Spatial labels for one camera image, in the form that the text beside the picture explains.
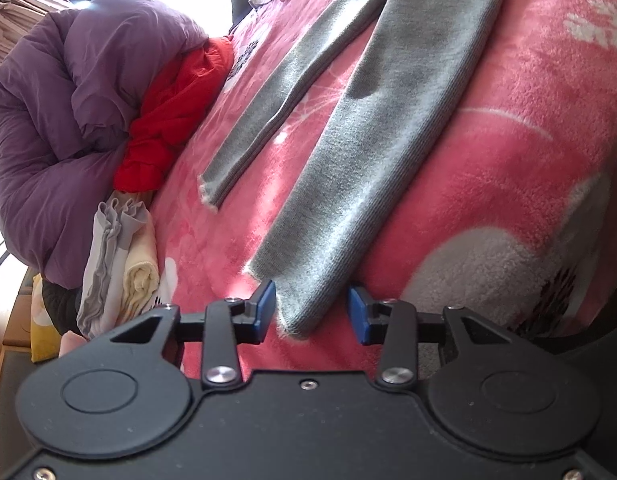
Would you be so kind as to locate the black garment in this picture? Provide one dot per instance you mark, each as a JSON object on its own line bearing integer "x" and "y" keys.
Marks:
{"x": 241, "y": 5}

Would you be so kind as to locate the yellow cloth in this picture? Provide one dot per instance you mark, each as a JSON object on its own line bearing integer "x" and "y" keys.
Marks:
{"x": 43, "y": 332}

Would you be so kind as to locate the red quilt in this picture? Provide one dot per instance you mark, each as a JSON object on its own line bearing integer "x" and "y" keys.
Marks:
{"x": 173, "y": 125}

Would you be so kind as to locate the pink curtain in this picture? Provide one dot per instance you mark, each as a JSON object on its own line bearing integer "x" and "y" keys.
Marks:
{"x": 16, "y": 25}

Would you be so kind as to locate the purple duvet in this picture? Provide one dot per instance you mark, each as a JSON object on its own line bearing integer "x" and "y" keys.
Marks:
{"x": 58, "y": 125}

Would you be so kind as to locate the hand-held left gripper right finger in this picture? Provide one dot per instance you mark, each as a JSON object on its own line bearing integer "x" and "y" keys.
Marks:
{"x": 358, "y": 315}

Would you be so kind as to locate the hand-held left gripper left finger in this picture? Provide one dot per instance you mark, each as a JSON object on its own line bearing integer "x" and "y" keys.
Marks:
{"x": 266, "y": 310}

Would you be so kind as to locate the cream folded cloth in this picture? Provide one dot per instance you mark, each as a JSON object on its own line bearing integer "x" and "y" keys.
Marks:
{"x": 138, "y": 280}

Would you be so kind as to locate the grey knit pants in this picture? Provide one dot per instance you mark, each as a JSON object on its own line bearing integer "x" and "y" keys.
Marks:
{"x": 388, "y": 140}

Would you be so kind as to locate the pink floral blanket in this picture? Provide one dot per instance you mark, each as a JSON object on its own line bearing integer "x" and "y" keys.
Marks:
{"x": 513, "y": 185}

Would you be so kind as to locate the grey ruffled folded cloth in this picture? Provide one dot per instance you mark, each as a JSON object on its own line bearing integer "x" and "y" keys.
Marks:
{"x": 106, "y": 270}

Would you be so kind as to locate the dark cloth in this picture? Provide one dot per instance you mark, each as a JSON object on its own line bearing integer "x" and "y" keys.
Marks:
{"x": 61, "y": 307}

